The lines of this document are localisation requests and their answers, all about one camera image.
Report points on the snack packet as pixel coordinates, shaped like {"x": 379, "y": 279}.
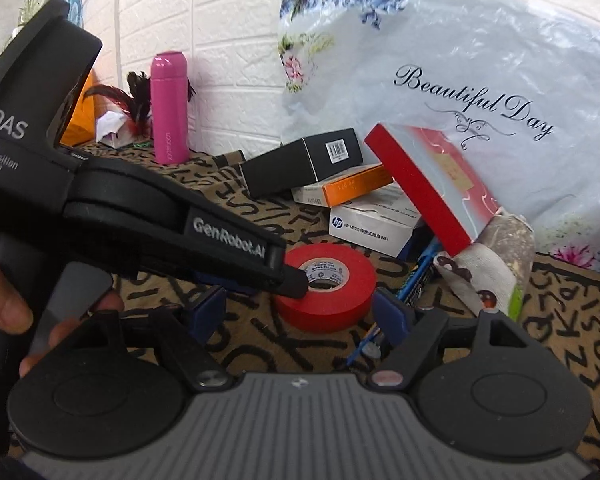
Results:
{"x": 500, "y": 260}

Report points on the orange and white box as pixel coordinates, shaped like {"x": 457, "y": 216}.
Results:
{"x": 355, "y": 187}

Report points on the small dark brown box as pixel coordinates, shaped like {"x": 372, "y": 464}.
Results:
{"x": 229, "y": 159}

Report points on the black marker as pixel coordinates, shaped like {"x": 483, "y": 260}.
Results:
{"x": 417, "y": 287}

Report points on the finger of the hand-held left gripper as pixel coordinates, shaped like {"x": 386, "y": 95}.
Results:
{"x": 230, "y": 240}
{"x": 180, "y": 270}

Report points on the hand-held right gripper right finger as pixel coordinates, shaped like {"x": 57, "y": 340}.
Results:
{"x": 392, "y": 317}

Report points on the blue purple pen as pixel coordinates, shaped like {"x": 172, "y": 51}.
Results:
{"x": 425, "y": 265}

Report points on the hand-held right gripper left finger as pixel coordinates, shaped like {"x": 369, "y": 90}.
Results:
{"x": 209, "y": 312}

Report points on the orange paper bag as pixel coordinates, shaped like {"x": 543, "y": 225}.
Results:
{"x": 80, "y": 120}

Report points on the pink bottle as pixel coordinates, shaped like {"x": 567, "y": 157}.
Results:
{"x": 170, "y": 110}

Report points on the person's left hand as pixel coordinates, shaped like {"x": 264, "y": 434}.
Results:
{"x": 5, "y": 300}

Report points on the letter print desktop cloth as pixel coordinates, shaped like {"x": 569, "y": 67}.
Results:
{"x": 555, "y": 310}

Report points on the red tape roll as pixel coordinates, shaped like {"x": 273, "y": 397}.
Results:
{"x": 340, "y": 295}

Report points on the dark red feather ornament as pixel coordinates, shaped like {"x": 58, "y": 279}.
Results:
{"x": 135, "y": 100}

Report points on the small white tissue box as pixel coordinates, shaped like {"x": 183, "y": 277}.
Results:
{"x": 115, "y": 130}

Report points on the long black box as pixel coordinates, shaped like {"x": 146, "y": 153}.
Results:
{"x": 280, "y": 170}

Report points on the flat red box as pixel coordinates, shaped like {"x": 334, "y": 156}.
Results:
{"x": 420, "y": 185}

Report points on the floral plastic bag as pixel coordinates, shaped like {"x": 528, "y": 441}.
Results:
{"x": 480, "y": 60}

